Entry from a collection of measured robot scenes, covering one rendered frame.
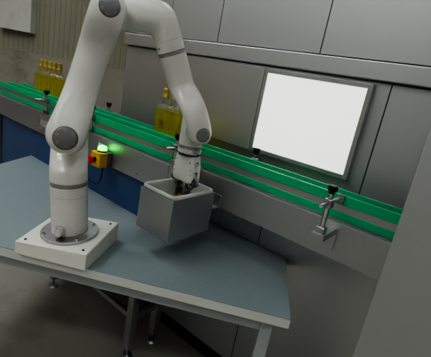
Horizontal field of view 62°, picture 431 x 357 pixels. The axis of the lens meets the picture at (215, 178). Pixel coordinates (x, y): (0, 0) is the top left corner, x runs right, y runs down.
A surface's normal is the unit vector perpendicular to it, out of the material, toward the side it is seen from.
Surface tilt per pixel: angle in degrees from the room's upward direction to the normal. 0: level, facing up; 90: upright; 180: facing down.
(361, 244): 90
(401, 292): 90
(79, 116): 67
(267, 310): 0
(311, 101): 90
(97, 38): 127
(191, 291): 0
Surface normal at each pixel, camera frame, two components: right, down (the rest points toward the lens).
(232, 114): -0.63, 0.10
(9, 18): -0.14, 0.24
